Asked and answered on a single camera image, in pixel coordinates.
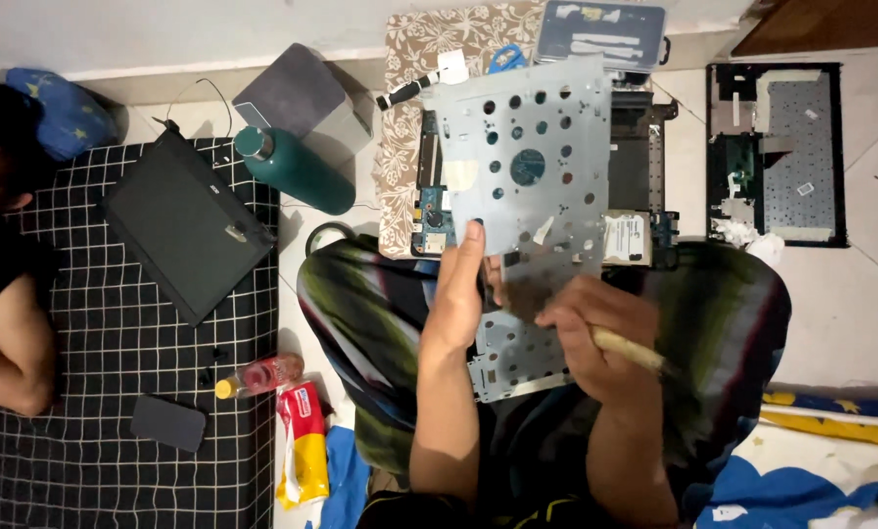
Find person's right hand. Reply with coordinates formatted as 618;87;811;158
536;276;665;407

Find person's left hand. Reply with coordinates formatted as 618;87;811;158
419;220;506;355

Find wooden handled brush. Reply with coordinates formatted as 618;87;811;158
498;283;669;376

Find grey perforated metal plate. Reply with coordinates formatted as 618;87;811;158
424;54;615;404

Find silver hard drive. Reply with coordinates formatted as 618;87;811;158
602;211;654;267

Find open laptop base with motherboard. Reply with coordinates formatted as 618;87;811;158
409;72;681;270

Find striped sarong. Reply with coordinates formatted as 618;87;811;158
296;235;792;529

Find crumpled white tissue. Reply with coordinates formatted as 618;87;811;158
711;217;786;270

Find brown floral cloth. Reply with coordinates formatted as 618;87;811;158
376;0;551;260

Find black tape roll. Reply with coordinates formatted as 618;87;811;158
304;221;359;259

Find blue scissors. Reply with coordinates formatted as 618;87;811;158
488;43;528;75

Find blue cloth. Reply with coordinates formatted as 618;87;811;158
305;425;374;529

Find white paper piece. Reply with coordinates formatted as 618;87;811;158
436;48;471;86

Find black and white screwdriver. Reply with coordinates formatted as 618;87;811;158
376;71;441;113

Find clear plastic tool case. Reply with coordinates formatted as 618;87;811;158
532;0;672;75

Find blue star bedding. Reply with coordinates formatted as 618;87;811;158
692;388;878;529

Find red yellow white packet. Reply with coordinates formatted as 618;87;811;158
275;380;332;511

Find green metal bottle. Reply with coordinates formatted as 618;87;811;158
233;125;357;217

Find clear bottle with yellow cap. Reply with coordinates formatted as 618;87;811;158
214;352;306;401

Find grey box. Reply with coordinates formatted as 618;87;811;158
231;43;374;171

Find small black parts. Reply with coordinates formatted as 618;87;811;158
197;346;230;389

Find brown door mat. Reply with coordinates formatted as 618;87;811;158
730;0;878;59

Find black laptop screen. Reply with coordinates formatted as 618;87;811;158
101;126;277;329

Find black phone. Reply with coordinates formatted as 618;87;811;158
129;394;208;454

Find black checked mattress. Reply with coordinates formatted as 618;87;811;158
0;138;280;529

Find blue star pillow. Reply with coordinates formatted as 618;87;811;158
5;68;121;163

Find black laptop keyboard frame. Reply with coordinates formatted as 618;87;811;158
705;62;850;249

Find thin black cable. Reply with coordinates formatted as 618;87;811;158
151;77;235;166

